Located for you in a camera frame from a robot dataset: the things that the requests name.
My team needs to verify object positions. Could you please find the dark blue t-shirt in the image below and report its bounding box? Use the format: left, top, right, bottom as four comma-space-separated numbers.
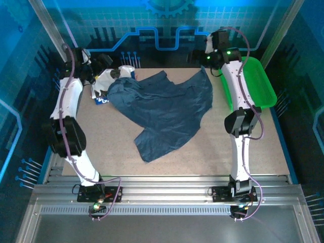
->
107, 65, 214, 164

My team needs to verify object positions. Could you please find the white printed t-shirt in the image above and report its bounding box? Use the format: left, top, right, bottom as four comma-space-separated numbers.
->
90, 65, 139, 106

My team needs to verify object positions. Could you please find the green plastic basket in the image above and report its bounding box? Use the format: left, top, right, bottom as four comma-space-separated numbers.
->
219, 57, 278, 112

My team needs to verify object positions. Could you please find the small controller board green light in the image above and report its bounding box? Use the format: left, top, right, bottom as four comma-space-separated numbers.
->
88, 202, 107, 216
230, 202, 250, 218

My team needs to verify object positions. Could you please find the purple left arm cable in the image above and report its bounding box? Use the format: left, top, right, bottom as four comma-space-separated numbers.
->
58, 43, 123, 221

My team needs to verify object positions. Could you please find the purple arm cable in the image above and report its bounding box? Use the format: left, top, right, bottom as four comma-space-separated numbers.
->
58, 43, 123, 221
220, 26, 265, 223

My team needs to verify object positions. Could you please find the thin black left gripper cable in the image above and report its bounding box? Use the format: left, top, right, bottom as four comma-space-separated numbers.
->
85, 74, 100, 86

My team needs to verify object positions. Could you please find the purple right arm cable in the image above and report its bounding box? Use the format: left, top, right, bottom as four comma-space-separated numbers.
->
220, 26, 265, 223

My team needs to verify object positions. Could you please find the aluminium corner post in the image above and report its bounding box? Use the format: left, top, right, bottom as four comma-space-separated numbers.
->
27, 0, 76, 64
260, 0, 304, 69

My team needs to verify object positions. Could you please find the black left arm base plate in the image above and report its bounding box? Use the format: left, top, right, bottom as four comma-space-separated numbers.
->
76, 186, 124, 203

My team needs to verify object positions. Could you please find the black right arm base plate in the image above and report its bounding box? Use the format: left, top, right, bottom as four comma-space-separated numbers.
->
211, 186, 258, 203

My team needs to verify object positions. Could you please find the aluminium rail frame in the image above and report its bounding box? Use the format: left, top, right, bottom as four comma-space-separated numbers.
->
15, 151, 321, 243

